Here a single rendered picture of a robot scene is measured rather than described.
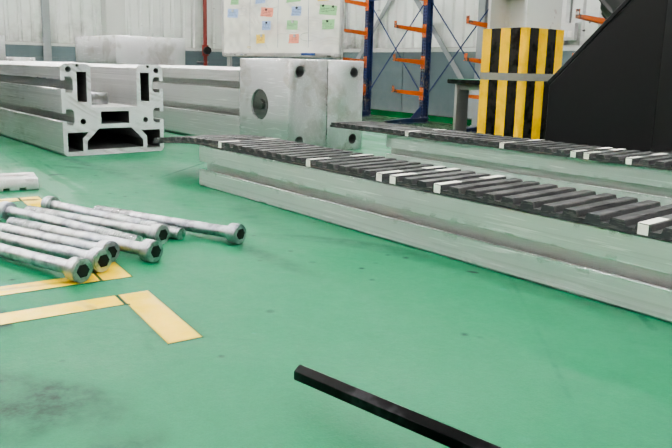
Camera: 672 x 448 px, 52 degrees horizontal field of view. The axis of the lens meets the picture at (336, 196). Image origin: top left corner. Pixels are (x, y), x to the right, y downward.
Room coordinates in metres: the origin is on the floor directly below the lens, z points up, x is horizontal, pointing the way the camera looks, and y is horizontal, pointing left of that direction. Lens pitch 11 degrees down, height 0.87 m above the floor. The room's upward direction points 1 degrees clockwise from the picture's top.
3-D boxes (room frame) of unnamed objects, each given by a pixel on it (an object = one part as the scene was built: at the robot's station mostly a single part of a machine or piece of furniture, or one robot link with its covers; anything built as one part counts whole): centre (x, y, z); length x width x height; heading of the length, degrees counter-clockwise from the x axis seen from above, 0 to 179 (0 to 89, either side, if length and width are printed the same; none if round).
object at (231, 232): (0.36, 0.09, 0.78); 0.11 x 0.01 x 0.01; 59
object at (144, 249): (0.32, 0.12, 0.78); 0.11 x 0.01 x 0.01; 59
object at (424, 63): (11.22, -1.11, 1.10); 3.30 x 0.90 x 2.20; 34
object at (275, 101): (0.76, 0.03, 0.83); 0.12 x 0.09 x 0.10; 130
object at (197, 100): (1.09, 0.33, 0.82); 0.80 x 0.10 x 0.09; 40
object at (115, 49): (1.09, 0.33, 0.87); 0.16 x 0.11 x 0.07; 40
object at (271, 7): (6.75, 0.56, 0.97); 1.51 x 0.50 x 1.95; 54
